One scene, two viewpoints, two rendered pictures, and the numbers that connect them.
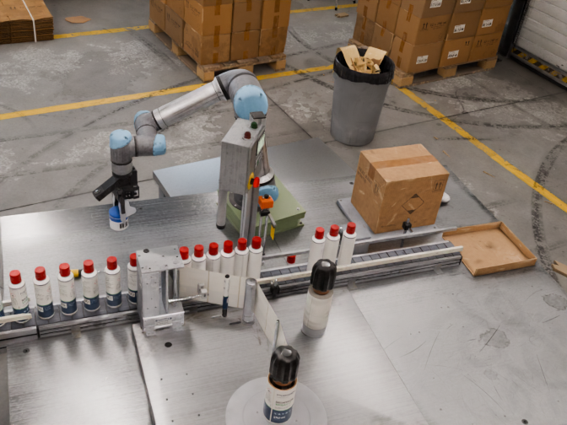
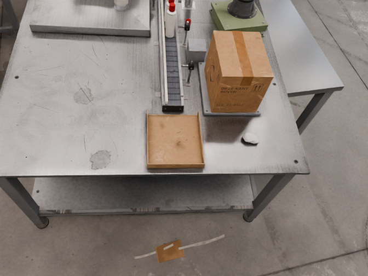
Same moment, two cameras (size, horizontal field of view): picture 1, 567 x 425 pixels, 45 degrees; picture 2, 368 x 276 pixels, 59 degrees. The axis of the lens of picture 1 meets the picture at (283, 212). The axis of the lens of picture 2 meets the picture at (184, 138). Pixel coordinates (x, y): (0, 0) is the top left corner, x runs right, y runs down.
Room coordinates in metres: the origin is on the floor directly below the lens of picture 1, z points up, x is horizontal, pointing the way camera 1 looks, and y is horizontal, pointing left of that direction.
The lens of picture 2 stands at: (2.49, -1.69, 2.15)
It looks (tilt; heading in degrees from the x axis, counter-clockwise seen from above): 57 degrees down; 100
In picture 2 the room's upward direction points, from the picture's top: 12 degrees clockwise
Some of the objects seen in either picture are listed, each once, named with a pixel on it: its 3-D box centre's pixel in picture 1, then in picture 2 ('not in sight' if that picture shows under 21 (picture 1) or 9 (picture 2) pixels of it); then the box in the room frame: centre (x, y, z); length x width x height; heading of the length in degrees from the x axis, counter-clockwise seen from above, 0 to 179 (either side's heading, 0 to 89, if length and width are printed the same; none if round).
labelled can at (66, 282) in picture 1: (67, 288); not in sight; (1.61, 0.68, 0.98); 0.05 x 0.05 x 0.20
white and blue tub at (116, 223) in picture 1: (118, 217); not in sight; (2.01, 0.62, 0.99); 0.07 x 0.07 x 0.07
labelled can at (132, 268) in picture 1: (135, 278); not in sight; (1.70, 0.47, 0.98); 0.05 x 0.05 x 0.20
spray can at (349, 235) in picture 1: (347, 245); (171, 20); (2.03, -0.26, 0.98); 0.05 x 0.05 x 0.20
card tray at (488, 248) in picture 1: (488, 247); (174, 138); (2.30, -0.88, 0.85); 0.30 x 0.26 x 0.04; 114
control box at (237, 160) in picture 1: (242, 156); not in sight; (1.93, 0.16, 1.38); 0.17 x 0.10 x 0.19; 169
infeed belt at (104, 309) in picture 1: (267, 282); (166, 4); (1.90, 0.03, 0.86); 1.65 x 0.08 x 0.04; 114
